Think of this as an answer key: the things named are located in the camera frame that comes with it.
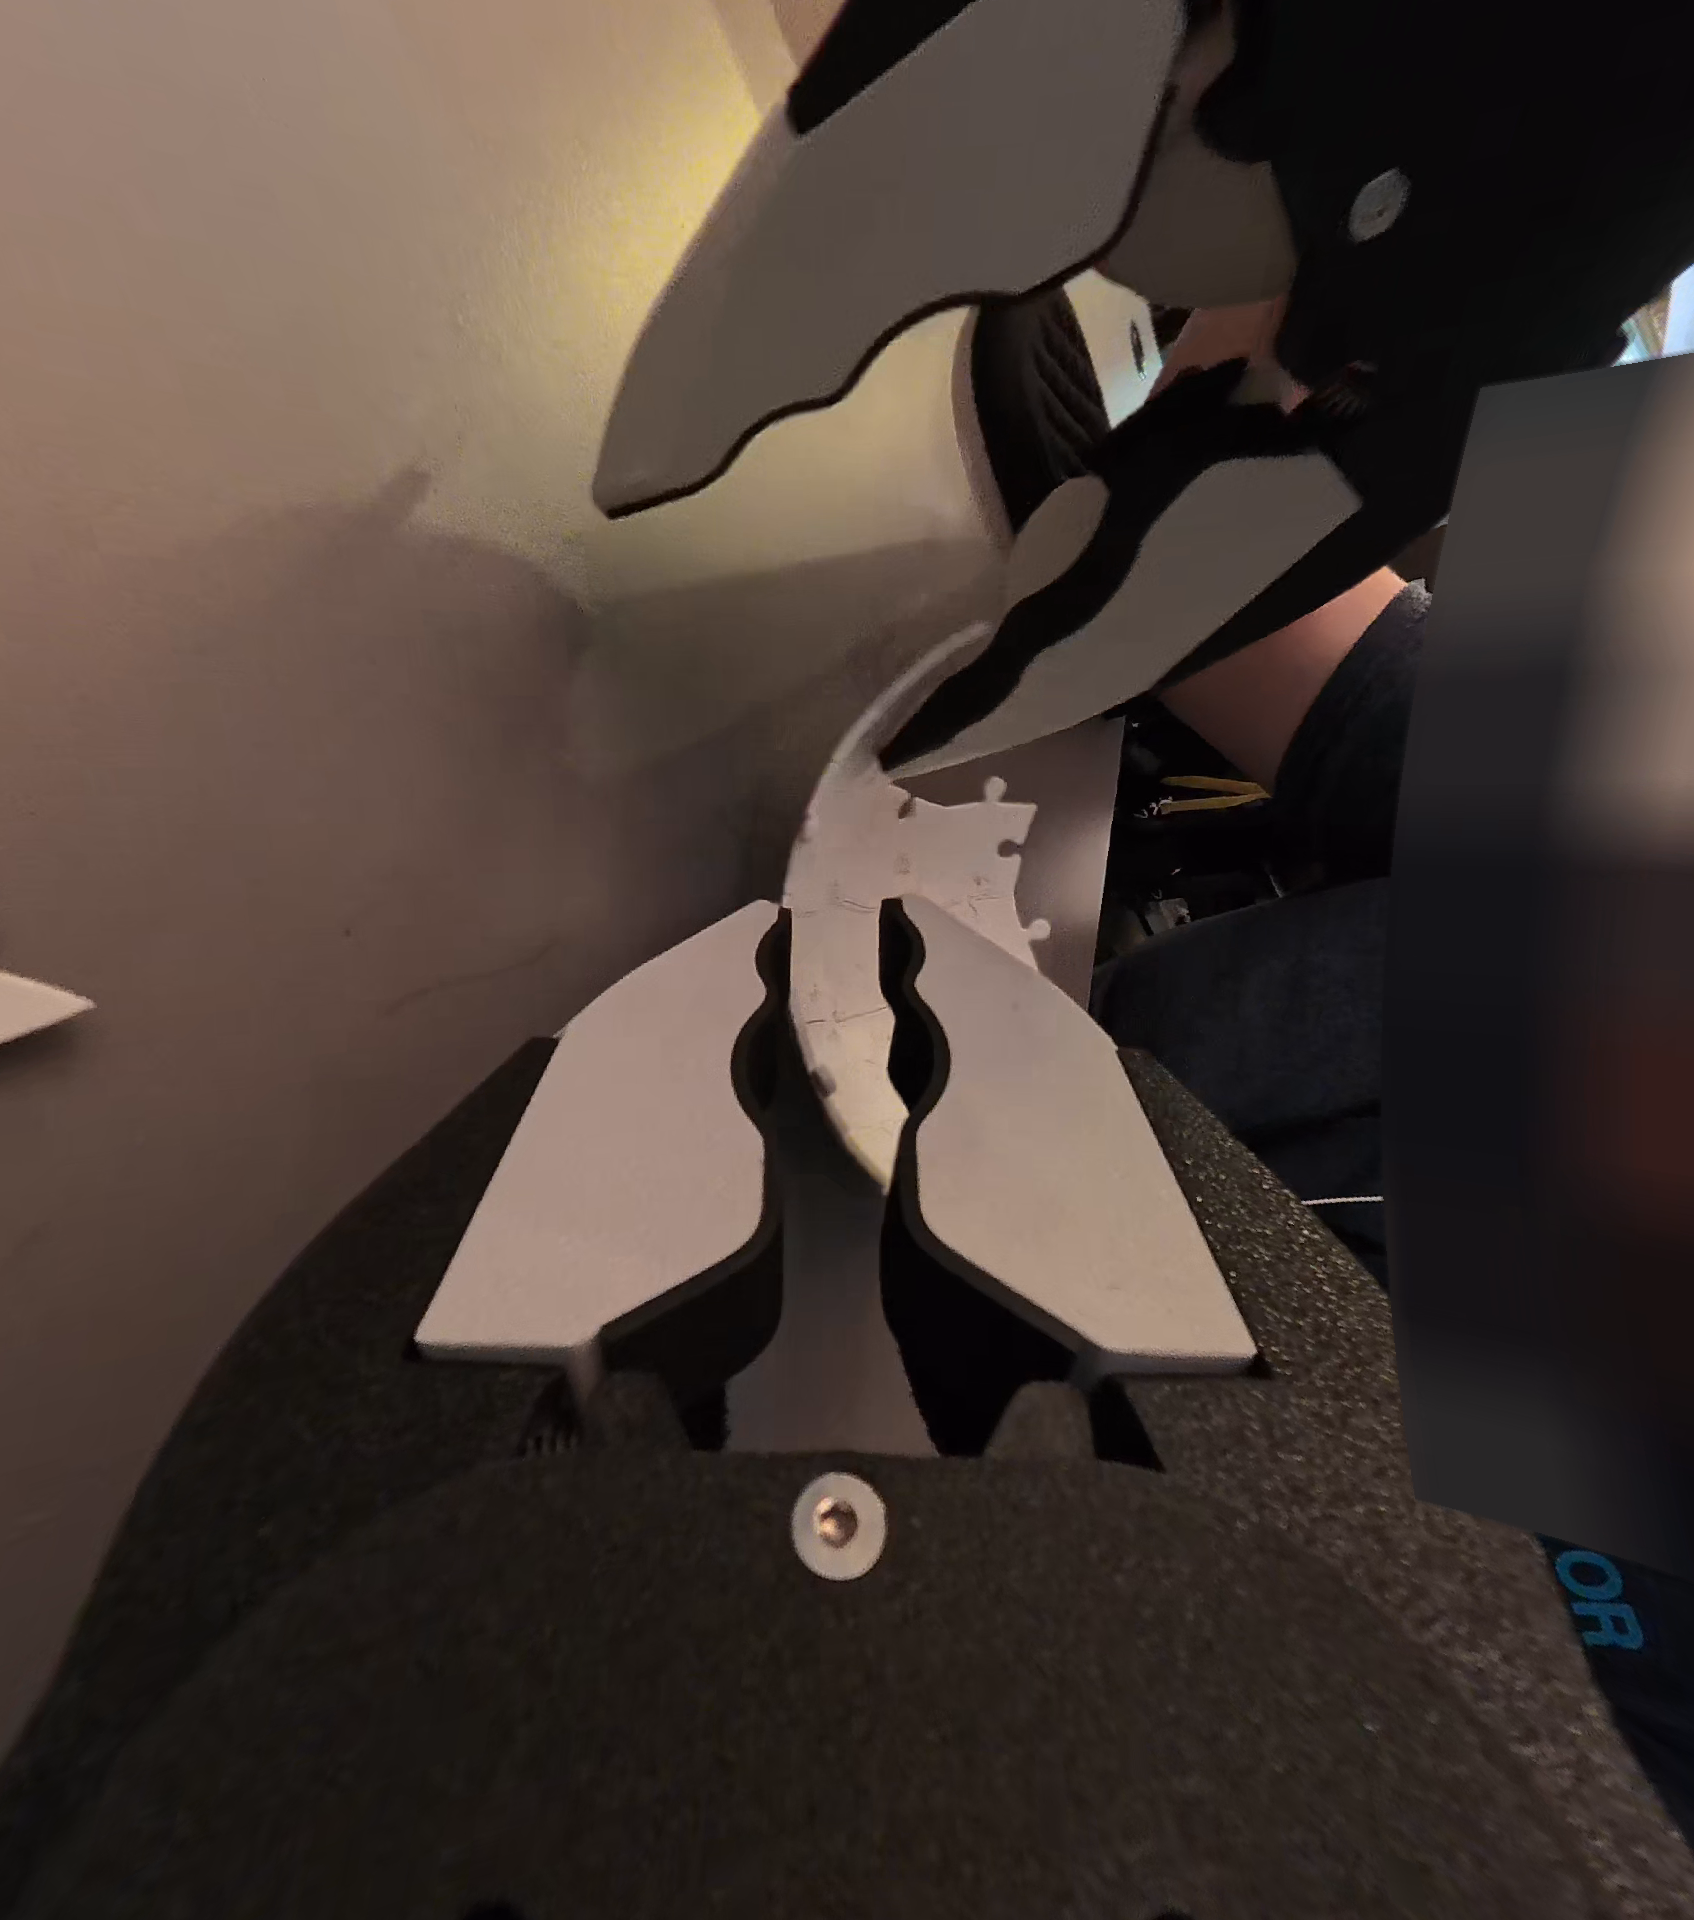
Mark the assembled white puzzle section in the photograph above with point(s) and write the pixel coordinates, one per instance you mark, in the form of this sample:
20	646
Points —
863	871

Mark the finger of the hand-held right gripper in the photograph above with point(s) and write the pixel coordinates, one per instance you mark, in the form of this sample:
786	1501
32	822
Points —
1179	571
938	181

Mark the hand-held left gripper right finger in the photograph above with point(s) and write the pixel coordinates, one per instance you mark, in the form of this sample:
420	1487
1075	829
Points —
1073	1200

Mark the black chair armrest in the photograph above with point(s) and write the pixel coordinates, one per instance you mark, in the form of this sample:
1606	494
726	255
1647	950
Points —
1022	421

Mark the person's right forearm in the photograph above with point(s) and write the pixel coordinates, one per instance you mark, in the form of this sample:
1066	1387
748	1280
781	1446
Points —
1299	677

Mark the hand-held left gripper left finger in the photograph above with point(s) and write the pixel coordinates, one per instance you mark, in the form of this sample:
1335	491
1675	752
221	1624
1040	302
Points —
608	1200

